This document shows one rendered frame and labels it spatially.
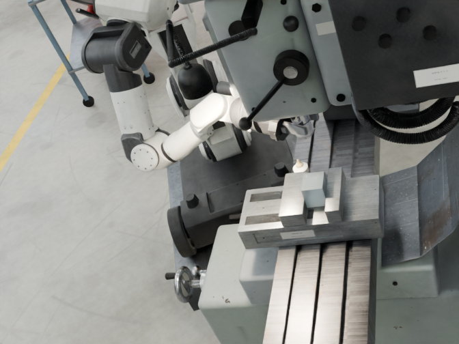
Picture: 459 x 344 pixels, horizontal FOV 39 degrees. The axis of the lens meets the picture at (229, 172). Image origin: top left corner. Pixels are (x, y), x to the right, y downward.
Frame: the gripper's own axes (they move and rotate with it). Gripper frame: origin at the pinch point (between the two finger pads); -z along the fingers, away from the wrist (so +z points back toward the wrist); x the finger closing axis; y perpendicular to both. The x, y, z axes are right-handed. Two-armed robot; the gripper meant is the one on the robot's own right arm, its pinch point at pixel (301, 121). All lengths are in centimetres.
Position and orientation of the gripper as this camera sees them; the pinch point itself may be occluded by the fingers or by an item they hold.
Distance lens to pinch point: 150.9
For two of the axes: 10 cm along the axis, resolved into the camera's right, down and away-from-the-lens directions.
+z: -7.7, -1.9, 6.1
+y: 3.2, 7.2, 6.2
